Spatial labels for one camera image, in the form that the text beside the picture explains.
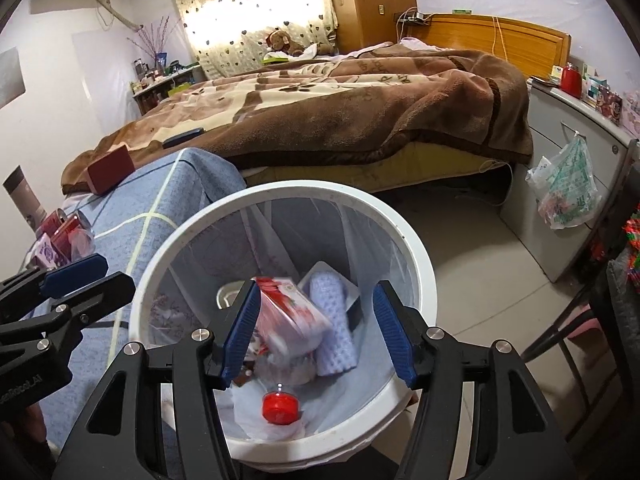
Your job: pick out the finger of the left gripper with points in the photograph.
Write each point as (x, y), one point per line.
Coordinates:
(63, 325)
(32, 287)

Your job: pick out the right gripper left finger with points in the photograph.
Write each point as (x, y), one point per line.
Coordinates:
(118, 434)

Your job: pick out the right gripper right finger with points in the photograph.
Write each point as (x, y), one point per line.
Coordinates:
(514, 432)

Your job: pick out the purple milk carton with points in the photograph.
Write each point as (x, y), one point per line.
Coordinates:
(44, 255)

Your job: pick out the red soda can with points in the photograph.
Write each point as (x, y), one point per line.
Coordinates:
(76, 220)
(51, 223)

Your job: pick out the clear plastic bottle red cap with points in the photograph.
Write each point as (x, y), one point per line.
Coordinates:
(283, 379)

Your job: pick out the red strawberry milk carton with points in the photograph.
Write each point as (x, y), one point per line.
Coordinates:
(288, 323)

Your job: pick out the lavender foam net sleeve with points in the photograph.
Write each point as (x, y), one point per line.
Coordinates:
(337, 352)

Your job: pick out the clear jelly cup red lid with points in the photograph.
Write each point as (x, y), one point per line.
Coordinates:
(81, 244)

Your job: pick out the white yogurt tub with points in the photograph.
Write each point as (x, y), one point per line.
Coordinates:
(329, 291)

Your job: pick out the white trash bin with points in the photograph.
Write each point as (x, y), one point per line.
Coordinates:
(316, 384)

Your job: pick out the left hand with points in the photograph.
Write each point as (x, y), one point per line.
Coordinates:
(34, 423)

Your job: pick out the blue checked table cloth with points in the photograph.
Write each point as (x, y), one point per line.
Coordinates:
(129, 224)

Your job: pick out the grey thermos flask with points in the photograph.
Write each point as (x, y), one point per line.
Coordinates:
(24, 198)

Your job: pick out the dark red gift box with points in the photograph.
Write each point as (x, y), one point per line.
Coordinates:
(109, 170)

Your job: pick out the pink stool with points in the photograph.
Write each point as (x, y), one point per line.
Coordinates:
(590, 339)

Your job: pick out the dark phone on bed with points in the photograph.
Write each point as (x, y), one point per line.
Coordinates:
(181, 138)

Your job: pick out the cluttered white shelf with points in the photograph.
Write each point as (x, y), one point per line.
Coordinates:
(150, 95)

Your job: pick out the hanging plastic bag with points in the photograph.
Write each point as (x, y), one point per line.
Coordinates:
(565, 187)

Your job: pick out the purple flower branches vase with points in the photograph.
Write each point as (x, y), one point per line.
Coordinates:
(152, 39)

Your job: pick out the grey bedside cabinet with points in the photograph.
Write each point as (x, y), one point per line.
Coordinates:
(554, 118)

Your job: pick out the heart patterned curtain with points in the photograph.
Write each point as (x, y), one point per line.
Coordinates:
(231, 37)

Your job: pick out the brown patterned blanket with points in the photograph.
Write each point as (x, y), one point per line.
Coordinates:
(349, 112)

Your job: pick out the brown teddy bear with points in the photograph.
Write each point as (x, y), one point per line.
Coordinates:
(280, 41)

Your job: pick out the red cup on cabinet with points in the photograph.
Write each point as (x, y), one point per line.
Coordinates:
(571, 81)

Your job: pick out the wooden headboard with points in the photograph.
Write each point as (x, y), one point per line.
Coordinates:
(534, 49)

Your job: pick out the silver wall poster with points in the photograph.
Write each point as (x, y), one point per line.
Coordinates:
(11, 78)

